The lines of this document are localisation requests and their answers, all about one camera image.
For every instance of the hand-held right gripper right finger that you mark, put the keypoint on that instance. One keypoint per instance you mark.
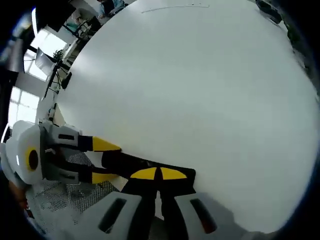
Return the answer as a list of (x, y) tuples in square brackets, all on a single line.
[(190, 217)]

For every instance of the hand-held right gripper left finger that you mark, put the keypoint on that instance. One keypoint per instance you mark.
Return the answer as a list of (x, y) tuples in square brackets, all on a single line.
[(117, 212)]

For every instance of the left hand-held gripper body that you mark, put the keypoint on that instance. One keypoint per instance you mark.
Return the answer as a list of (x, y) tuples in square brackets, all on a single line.
[(22, 140)]

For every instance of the white mesh office chair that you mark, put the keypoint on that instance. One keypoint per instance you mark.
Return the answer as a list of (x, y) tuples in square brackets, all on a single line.
[(55, 197)]

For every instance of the black device on stand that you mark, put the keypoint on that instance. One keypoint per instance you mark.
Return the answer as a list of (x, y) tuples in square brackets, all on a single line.
[(66, 80)]

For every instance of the black tripod stand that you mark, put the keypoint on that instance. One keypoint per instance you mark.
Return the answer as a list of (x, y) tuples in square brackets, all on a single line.
[(53, 77)]

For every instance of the computer monitor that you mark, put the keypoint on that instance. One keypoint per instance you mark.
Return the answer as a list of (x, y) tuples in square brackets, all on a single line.
[(43, 62)]

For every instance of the small potted plant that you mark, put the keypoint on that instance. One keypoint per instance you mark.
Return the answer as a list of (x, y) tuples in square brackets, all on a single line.
[(58, 54)]

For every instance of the black wall screen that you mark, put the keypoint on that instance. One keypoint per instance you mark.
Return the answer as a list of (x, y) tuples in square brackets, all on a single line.
[(55, 17)]

